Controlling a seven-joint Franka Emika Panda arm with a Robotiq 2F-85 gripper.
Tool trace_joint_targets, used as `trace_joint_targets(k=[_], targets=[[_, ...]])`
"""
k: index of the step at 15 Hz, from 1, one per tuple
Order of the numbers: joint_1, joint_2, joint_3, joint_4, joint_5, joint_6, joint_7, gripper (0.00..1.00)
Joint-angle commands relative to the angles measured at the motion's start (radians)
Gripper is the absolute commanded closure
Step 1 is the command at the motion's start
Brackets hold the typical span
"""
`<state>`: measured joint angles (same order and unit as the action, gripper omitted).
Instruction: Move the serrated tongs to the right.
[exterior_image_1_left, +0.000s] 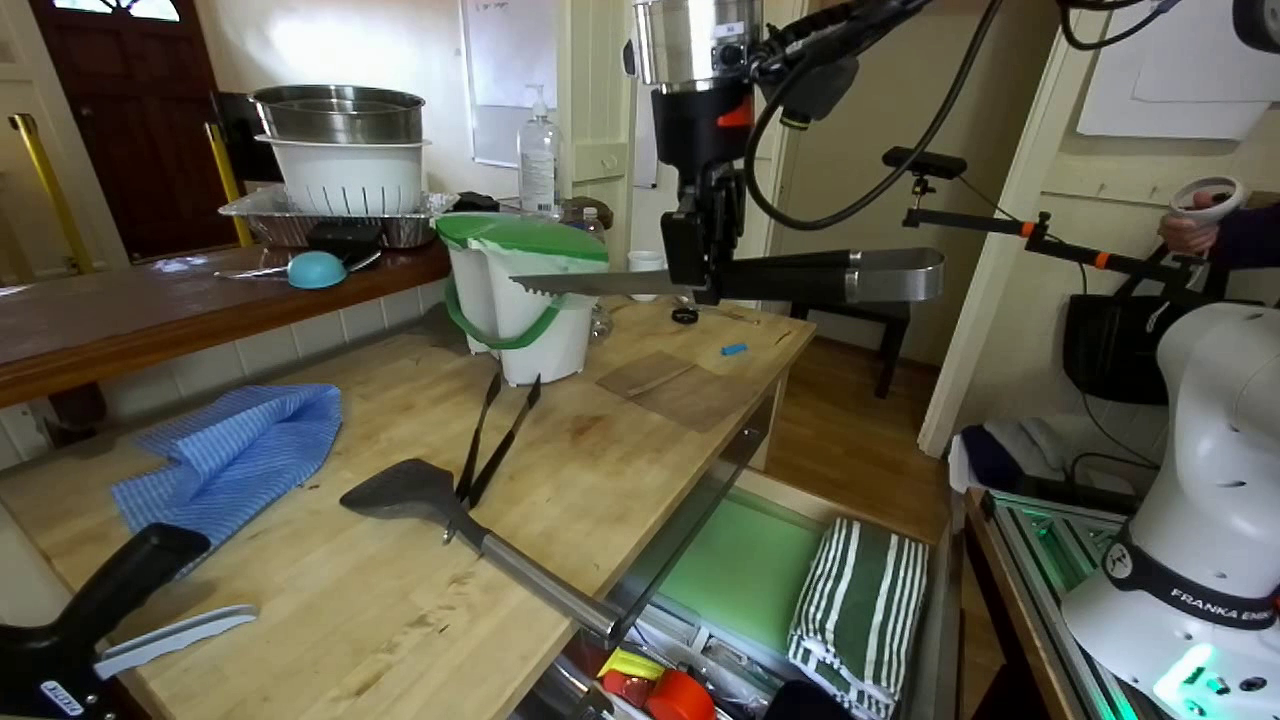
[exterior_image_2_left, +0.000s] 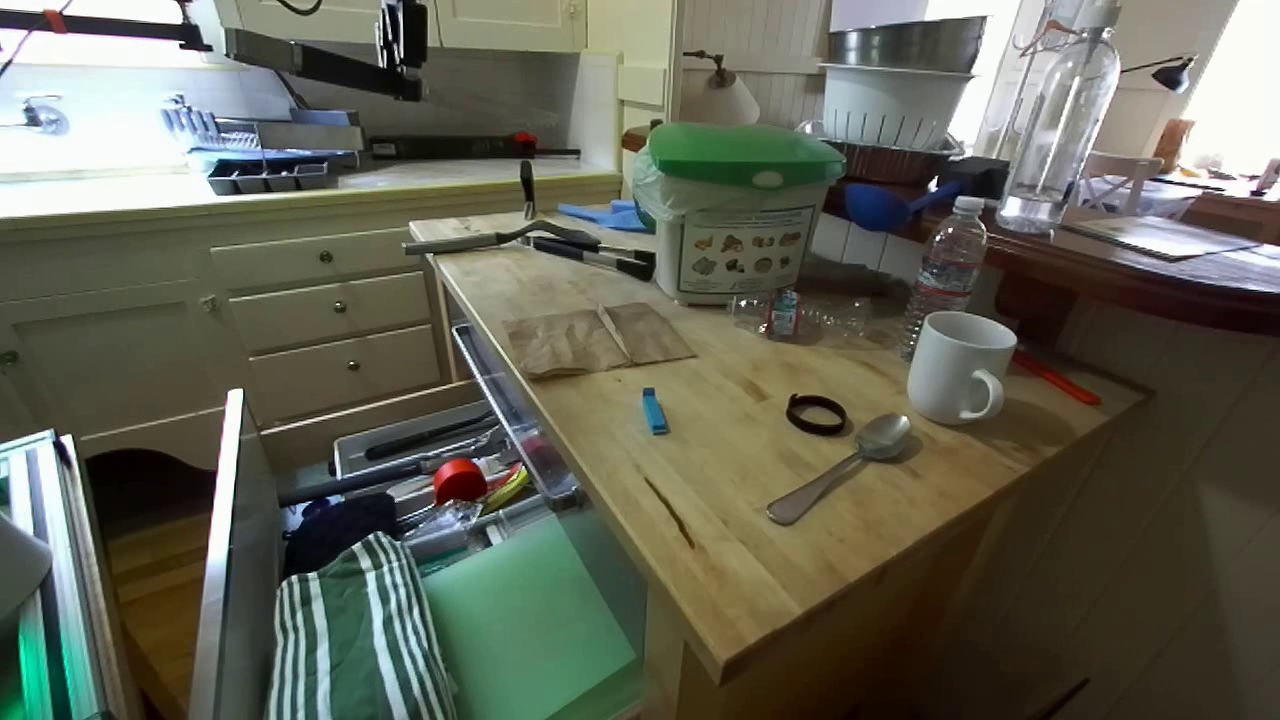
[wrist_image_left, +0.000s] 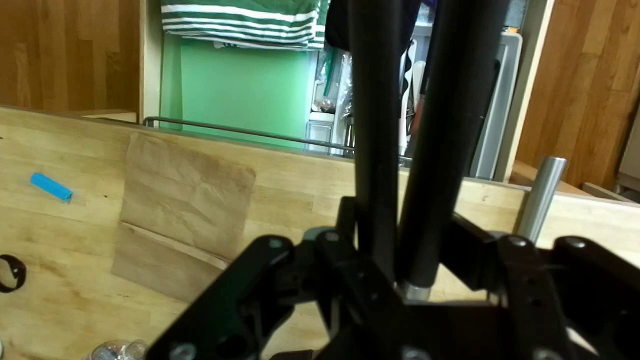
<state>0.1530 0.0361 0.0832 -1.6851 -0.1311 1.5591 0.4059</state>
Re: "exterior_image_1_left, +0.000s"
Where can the red round utensil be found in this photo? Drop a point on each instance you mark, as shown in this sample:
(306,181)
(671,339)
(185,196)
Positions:
(682,700)

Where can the grey cutlery tray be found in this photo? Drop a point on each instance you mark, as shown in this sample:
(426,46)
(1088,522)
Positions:
(722,662)

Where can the yellow green utensil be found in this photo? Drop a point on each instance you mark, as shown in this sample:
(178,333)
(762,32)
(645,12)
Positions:
(631,662)

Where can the white and blue bag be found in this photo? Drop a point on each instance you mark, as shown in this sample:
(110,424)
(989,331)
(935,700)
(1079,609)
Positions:
(1001,452)

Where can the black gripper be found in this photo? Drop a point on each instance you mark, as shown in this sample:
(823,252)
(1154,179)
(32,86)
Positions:
(704,126)

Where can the blue bowl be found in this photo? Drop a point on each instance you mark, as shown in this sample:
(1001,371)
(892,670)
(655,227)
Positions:
(318,271)

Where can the white plastic colander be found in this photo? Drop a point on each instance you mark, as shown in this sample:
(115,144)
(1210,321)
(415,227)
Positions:
(347,181)

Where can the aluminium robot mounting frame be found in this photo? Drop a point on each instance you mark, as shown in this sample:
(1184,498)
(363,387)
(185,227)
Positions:
(1043,562)

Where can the light green cutting mat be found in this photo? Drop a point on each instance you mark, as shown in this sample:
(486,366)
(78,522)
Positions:
(745,565)

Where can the yellow stick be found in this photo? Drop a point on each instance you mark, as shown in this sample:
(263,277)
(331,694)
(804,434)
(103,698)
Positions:
(227,181)
(47,187)

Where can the dark sleeved forearm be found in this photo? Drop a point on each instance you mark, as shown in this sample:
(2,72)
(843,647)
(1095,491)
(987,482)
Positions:
(1252,232)

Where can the blue cloth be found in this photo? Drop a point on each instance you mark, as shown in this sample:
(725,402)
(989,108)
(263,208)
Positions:
(227,463)

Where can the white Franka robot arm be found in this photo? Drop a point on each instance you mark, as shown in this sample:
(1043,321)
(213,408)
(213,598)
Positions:
(1220,452)

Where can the dark wooden door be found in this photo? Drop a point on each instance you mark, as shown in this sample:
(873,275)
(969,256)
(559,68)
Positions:
(133,132)

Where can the dark quilted pot holder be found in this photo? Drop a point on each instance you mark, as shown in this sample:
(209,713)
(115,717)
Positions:
(804,707)

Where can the steel fronted drawer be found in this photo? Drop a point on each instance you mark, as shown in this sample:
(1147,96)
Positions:
(941,624)

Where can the stainless steel bowl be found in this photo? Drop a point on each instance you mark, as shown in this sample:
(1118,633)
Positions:
(342,119)

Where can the operator hand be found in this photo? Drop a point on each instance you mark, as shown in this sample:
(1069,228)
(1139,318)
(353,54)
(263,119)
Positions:
(1189,228)

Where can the green white striped towel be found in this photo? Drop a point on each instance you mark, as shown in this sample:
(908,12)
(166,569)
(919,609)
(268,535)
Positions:
(863,614)

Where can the black bag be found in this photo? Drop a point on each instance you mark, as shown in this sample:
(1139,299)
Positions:
(1126,353)

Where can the dark wooden counter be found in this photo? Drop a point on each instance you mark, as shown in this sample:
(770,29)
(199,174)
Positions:
(133,312)

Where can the white board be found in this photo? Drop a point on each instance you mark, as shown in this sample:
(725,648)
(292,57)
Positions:
(1175,82)

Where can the white bin with green lid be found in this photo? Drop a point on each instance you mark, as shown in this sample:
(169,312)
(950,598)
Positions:
(526,333)

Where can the metal dish drying tray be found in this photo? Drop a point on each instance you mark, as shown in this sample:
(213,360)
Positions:
(246,207)

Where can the black exterior camera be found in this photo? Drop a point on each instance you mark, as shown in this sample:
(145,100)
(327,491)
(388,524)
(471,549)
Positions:
(924,161)

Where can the clear plastic water bottle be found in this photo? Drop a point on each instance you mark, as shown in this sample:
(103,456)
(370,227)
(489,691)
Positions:
(537,166)

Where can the brown paper sheet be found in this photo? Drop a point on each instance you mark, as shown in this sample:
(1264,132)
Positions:
(675,390)

